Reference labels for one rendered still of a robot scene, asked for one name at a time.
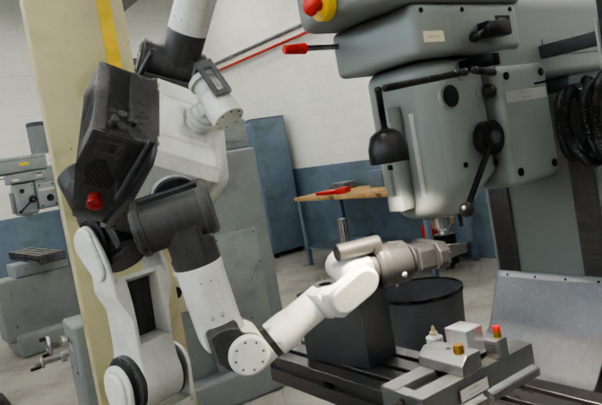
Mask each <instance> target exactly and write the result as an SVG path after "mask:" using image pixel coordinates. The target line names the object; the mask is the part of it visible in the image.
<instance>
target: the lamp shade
mask: <svg viewBox="0 0 602 405"><path fill-rule="evenodd" d="M368 155H369V160H370V166H375V165H382V164H388V163H393V162H398V161H403V160H407V159H410V157H409V147H408V144H407V142H406V140H405V138H404V136H403V134H402V132H400V131H398V130H396V129H394V128H390V127H389V128H383V129H380V131H377V132H375V133H374V134H373V135H372V136H371V137H370V140H369V146H368Z"/></svg>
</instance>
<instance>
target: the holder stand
mask: <svg viewBox="0 0 602 405"><path fill-rule="evenodd" d="M336 282H337V281H336V280H322V281H318V282H315V283H313V284H312V285H310V286H309V288H311V287H312V286H314V287H316V288H323V287H327V286H331V285H333V284H334V283H336ZM304 338H305V348H306V353H307V358H308V359H312V360H319V361H324V362H330V363H336V364H342V365H347V366H358V367H363V368H372V367H374V366H376V365H377V364H379V363H380V362H382V361H383V360H385V359H386V358H388V357H389V356H391V355H392V354H394V353H395V352H396V348H395V342H394V337H393V331H392V326H391V316H390V310H389V305H388V300H387V295H386V289H385V288H382V289H379V288H377V289H376V291H375V292H374V293H373V294H372V295H371V296H370V297H369V298H367V299H366V300H365V301H364V302H363V303H362V304H360V305H359V306H358V307H357V308H356V309H354V310H353V311H352V312H350V313H349V314H348V315H347V316H345V317H343V318H339V317H334V318H333V319H331V318H326V317H325V318H324V319H323V320H322V321H321V322H320V323H318V324H317V325H316V326H315V327H314V328H313V329H312V330H311V331H310V332H308V333H307V334H306V335H305V337H304Z"/></svg>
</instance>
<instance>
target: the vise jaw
mask: <svg viewBox="0 0 602 405"><path fill-rule="evenodd" d="M418 358H419V365H421V366H424V367H428V368H431V369H434V370H437V371H441V372H444V373H447V374H450V375H456V376H459V377H462V378H464V377H466V376H468V375H471V374H473V373H475V372H476V371H477V370H479V369H480V367H481V366H482V362H481V357H480V351H479V350H478V349H471V348H467V347H464V354H461V355H455V354H454V353H453V348H452V344H451V343H447V342H443V341H439V340H434V341H431V342H429V343H427V344H426V345H424V346H423V348H422V349H421V351H420V353H419V355H418Z"/></svg>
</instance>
